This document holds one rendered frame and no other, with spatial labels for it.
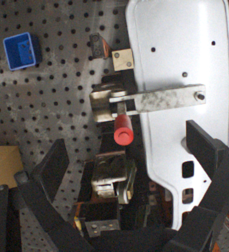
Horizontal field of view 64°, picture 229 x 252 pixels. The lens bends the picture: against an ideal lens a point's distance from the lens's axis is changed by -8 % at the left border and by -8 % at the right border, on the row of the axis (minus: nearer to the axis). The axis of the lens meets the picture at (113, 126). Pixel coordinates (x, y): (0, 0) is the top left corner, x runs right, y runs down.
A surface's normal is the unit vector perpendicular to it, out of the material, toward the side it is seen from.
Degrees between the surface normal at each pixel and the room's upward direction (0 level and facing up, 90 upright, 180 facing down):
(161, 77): 0
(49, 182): 90
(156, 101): 0
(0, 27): 0
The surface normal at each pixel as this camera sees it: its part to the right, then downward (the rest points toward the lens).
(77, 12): -0.02, 0.34
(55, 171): 0.99, -0.15
